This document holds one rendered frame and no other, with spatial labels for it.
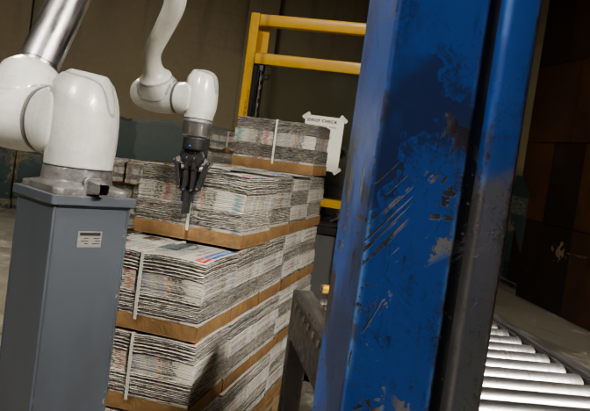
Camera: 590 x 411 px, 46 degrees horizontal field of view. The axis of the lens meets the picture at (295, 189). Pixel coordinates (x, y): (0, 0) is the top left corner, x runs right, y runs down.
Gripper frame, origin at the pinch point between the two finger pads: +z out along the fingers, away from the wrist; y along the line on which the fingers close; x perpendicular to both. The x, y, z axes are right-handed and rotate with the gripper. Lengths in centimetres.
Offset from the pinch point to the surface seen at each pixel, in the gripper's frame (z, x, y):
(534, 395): 18, 76, -100
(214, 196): -3.1, -2.4, -8.0
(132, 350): 41.7, 25.1, -0.3
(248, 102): -47, -143, 32
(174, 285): 21.5, 25.3, -10.1
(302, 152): -23, -91, -13
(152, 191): -1.4, -3.2, 13.5
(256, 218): 2.6, -15.0, -18.9
